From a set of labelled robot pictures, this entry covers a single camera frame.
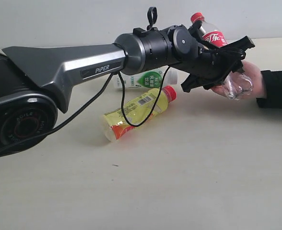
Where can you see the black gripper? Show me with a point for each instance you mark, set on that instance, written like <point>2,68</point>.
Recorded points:
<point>213,64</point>

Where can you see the open receiving human hand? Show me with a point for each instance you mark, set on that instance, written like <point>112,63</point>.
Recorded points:
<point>253,76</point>

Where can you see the clear cola bottle red label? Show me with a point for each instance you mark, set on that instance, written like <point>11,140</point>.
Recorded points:
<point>209,32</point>

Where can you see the yellow juice bottle red cap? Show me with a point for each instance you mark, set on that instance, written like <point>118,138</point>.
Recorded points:
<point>152,102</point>

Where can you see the white green yogurt drink bottle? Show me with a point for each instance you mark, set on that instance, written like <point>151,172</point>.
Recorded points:
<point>154,78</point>

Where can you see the black sleeved forearm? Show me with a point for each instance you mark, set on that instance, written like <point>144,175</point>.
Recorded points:
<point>273,90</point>

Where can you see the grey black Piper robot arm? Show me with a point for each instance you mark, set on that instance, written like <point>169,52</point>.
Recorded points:
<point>36,83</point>

